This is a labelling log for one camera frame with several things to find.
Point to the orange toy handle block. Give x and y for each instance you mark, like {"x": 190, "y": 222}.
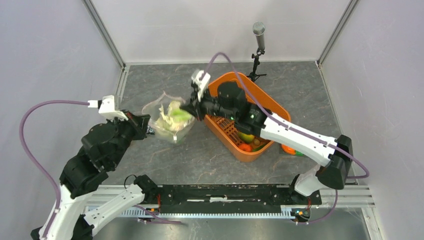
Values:
{"x": 290, "y": 151}

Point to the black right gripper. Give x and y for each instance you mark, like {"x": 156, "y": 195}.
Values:
{"x": 194, "y": 109}

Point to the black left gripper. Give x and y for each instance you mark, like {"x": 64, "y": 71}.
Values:
{"x": 139, "y": 122}

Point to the yellow green toy mango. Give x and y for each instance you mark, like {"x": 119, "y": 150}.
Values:
{"x": 246, "y": 138}

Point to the blue owl sticker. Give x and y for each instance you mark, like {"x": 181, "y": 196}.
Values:
{"x": 150, "y": 131}

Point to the clear dotted zip top bag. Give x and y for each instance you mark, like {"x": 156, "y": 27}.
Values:
{"x": 152, "y": 107}

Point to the green toy cucumber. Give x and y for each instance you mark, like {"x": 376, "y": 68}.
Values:
{"x": 258, "y": 148}

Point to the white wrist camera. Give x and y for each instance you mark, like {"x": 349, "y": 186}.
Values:
{"x": 108, "y": 108}
{"x": 200, "y": 81}

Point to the green toy lettuce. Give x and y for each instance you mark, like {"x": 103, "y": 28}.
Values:
{"x": 164, "y": 131}

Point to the black microphone tripod stand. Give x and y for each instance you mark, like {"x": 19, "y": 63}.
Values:
{"x": 253, "y": 76}

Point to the orange toy carrot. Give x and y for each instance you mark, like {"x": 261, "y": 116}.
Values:
{"x": 245, "y": 147}

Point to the white toy cabbage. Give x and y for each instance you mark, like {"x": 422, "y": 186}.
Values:
{"x": 174, "y": 115}

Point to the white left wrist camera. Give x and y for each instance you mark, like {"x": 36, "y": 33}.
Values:
{"x": 108, "y": 108}

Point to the grey microphone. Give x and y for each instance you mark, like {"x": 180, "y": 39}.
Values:
{"x": 258, "y": 30}

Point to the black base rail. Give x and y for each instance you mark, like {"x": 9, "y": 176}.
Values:
{"x": 250, "y": 201}

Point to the small yellow toy fruit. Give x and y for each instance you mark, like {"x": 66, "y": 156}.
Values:
{"x": 256, "y": 142}

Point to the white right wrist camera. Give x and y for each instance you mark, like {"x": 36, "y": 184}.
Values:
{"x": 200, "y": 81}

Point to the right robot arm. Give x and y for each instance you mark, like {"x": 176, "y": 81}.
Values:
{"x": 329, "y": 153}

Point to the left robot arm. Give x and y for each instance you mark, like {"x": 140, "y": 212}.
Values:
{"x": 79, "y": 180}

